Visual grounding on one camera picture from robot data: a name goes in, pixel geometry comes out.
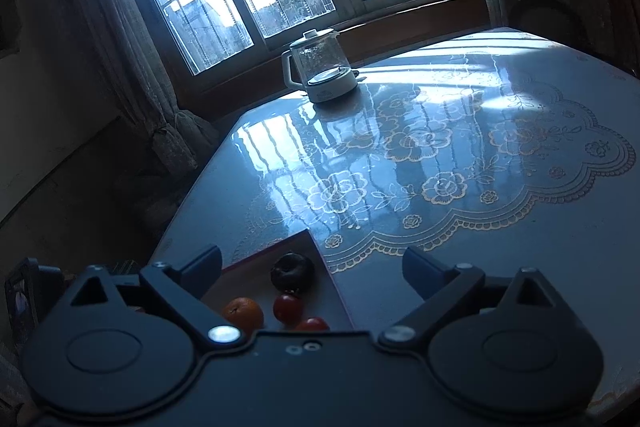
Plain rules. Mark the white kettle base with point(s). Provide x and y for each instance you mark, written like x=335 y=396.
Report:
x=332 y=91

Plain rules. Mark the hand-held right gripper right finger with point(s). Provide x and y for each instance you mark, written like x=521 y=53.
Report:
x=419 y=271

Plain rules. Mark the small tangerine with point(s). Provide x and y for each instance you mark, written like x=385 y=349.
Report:
x=243 y=314

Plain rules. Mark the red tomato with stem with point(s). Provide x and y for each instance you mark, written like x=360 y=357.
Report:
x=287 y=309

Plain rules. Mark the dark wooden chair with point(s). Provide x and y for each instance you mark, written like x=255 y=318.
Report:
x=555 y=17

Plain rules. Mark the dark purple round fruit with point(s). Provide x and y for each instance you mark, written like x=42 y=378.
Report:
x=292 y=272

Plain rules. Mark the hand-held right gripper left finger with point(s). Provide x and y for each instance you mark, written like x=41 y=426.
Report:
x=204 y=266

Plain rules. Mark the smooth red tomato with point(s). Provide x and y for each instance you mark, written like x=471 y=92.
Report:
x=313 y=325

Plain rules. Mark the pink cardboard box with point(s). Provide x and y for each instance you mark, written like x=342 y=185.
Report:
x=250 y=282

